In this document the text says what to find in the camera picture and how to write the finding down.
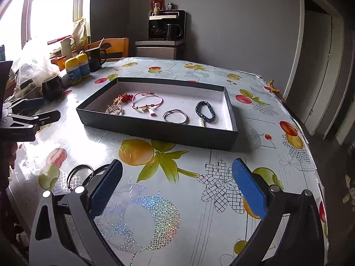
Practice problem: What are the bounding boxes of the black shallow box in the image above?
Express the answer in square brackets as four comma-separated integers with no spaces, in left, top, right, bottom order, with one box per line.
[76,77,239,152]

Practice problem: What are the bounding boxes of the orange tray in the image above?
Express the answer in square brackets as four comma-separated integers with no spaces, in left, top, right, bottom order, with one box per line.
[50,55,67,71]

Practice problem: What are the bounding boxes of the clear plastic bag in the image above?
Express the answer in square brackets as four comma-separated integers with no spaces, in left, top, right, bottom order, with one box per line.
[11,37,65,89]

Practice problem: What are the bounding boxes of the yellow blue bottle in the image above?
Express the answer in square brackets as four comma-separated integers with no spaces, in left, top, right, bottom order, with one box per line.
[65,58,82,86]
[75,54,91,78]

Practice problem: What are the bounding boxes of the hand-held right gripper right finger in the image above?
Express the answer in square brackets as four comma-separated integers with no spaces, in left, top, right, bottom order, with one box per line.
[231,158,325,266]

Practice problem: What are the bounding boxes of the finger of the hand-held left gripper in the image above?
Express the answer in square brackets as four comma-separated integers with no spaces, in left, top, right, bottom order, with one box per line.
[3,98,45,115]
[6,110,61,128]

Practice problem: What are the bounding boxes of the black coffee jug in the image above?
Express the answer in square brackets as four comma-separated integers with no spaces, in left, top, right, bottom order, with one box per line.
[164,23,182,41]

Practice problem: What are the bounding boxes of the rose gold hair ornament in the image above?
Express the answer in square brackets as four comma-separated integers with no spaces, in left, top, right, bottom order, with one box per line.
[105,104,125,116]

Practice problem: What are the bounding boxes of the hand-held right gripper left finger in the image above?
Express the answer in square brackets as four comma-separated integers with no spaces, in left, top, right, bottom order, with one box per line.
[28,159,124,266]

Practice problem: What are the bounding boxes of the person's left hand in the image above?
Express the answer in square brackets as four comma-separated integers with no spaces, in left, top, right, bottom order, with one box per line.
[8,141,19,172]

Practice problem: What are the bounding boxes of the white door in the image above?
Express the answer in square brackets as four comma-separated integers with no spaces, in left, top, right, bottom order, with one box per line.
[304,14,347,136]
[334,97,355,145]

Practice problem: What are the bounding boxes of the thin black hair tie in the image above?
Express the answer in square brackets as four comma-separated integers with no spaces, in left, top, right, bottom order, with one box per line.
[66,164,95,191]

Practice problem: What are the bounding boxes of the yellow bag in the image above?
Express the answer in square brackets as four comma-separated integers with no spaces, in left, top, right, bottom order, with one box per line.
[73,18,88,46]

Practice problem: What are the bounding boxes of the black coffee machine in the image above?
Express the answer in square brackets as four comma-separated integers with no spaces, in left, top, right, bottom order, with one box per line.
[148,10,186,41]

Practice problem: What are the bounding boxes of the grey small cabinet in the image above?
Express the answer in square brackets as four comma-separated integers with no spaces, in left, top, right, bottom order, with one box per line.
[135,39,185,60]

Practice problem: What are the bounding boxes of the bright window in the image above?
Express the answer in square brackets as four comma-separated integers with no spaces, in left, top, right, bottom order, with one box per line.
[0,0,92,61]

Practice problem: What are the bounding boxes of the blue beaded bracelet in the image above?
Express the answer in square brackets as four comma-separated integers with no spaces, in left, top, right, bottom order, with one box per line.
[195,101,219,124]

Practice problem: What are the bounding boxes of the wooden chair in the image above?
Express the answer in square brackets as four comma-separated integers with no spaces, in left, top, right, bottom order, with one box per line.
[89,37,129,63]

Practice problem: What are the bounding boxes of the fruit print tablecloth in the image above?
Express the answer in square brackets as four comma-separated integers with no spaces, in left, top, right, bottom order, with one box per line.
[8,57,330,266]

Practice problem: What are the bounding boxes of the black hair tie silver charm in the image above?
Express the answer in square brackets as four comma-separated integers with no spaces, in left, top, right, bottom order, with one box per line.
[162,109,189,125]

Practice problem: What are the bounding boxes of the white cup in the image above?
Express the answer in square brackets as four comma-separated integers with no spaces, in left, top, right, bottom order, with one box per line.
[60,37,73,59]

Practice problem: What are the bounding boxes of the black handled mug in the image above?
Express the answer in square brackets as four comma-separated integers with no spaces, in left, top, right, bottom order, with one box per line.
[85,47,108,72]

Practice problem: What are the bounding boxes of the red stick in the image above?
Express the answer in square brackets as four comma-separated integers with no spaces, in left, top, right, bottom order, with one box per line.
[47,35,74,45]

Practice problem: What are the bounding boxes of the pink cord charm bracelet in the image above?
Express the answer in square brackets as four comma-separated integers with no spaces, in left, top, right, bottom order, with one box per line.
[131,92,164,117]

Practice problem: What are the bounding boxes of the black round cup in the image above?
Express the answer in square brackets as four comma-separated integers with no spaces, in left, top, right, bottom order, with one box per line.
[41,74,64,100]

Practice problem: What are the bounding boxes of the scattered pale scraps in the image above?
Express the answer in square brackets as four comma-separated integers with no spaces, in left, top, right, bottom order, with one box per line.
[342,173,355,203]

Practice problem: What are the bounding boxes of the red bead gold necklace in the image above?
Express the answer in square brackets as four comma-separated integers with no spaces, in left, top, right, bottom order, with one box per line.
[111,93,135,108]

